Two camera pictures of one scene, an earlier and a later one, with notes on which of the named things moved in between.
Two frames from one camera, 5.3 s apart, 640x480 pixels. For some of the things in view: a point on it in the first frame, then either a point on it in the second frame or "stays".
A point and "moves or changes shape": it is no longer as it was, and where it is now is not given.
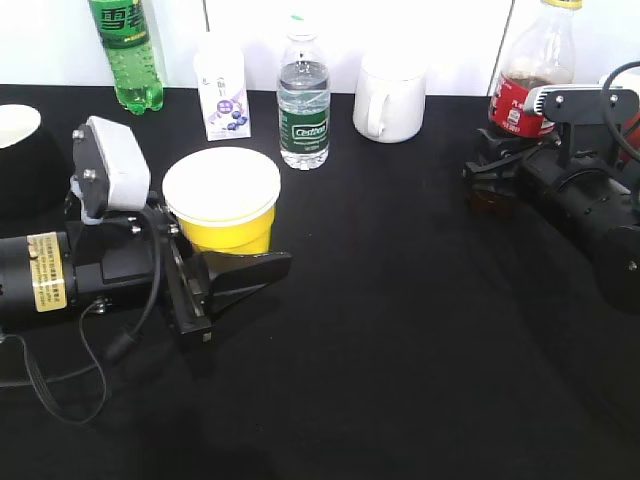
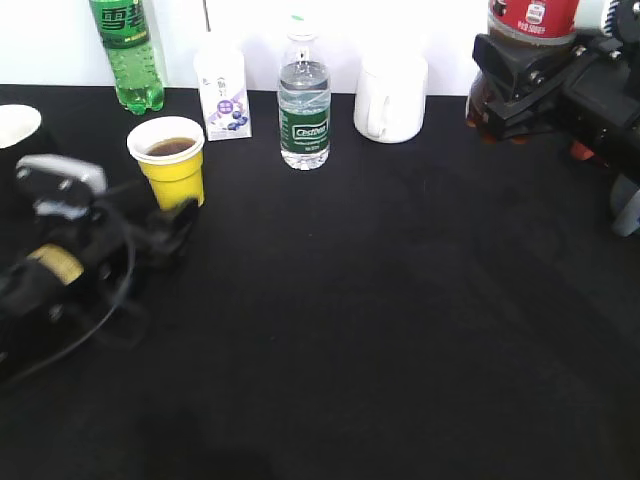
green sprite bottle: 125,35 stays
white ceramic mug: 390,96 stays
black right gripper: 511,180 to 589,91
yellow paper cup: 224,199 to 169,149
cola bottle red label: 540,54 moves or changes shape
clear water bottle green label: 304,88 stays
